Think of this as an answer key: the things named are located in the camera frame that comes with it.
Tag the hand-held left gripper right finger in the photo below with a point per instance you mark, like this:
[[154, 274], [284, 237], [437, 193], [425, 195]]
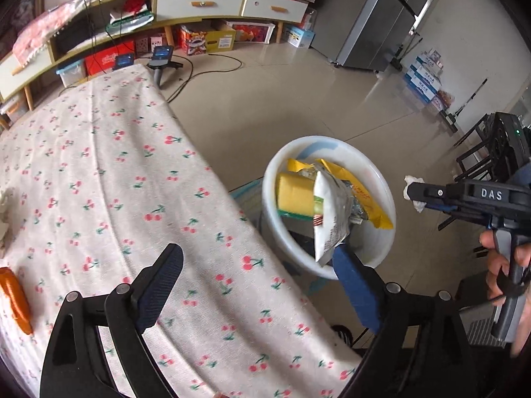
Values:
[[356, 290]]

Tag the small blue white box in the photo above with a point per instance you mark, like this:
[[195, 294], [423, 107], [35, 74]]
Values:
[[298, 36]]

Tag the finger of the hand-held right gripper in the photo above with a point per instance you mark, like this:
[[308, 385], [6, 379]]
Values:
[[460, 210], [435, 193]]

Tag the yellow kitchen sponge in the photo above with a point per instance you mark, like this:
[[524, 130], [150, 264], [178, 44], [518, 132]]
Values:
[[294, 195]]

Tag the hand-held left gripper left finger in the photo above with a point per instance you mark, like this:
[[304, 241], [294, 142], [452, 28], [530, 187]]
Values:
[[159, 290]]

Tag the silver refrigerator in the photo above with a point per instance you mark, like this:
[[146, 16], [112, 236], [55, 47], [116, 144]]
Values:
[[373, 16]]

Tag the green and white folded bags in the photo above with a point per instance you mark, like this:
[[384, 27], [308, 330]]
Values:
[[130, 14]]

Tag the white plastic waste bin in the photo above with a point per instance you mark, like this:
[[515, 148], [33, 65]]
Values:
[[369, 253]]

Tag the white tissue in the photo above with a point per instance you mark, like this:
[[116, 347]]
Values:
[[418, 208]]

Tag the long wooden media cabinet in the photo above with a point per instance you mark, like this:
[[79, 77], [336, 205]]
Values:
[[199, 6]]

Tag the grey ribbed appliance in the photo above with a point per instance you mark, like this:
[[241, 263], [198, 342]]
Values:
[[477, 323]]

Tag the pink floral cloth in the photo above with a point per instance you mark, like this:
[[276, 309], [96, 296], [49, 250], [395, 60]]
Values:
[[41, 25]]

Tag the red cardboard box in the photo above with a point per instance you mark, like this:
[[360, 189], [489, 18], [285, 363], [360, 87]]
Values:
[[108, 58]]

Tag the floor mop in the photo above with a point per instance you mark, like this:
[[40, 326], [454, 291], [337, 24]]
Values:
[[464, 103]]

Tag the clear storage box blue lid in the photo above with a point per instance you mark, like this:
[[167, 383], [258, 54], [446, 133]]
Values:
[[71, 74]]

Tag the person's right hand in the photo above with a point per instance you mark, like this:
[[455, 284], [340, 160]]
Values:
[[493, 263]]

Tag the clear box with red contents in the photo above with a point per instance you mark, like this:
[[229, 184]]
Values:
[[253, 32]]

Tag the colourful printed carton box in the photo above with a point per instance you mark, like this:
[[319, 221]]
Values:
[[203, 39]]

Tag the yellow snack bag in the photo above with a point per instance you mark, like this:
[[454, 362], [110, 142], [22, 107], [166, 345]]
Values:
[[373, 211]]

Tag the white snack bag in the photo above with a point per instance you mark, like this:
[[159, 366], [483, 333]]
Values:
[[332, 215]]

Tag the stack of blue white boxes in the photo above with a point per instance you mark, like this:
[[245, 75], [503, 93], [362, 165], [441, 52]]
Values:
[[427, 78]]

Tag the cherry print tablecloth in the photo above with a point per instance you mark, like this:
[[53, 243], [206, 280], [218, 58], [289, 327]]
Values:
[[124, 174]]

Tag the grey handheld device blue screen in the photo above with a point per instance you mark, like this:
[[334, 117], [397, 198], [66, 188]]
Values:
[[161, 54], [123, 62]]

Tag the pink patterned small box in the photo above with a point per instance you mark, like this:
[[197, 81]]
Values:
[[150, 43]]

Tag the orange carrot toy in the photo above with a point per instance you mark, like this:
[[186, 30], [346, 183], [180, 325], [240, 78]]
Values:
[[16, 298]]

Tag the black stool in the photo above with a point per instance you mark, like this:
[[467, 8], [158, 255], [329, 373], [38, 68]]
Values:
[[477, 157]]

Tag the black electronic box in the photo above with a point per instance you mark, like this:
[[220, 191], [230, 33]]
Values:
[[81, 35]]

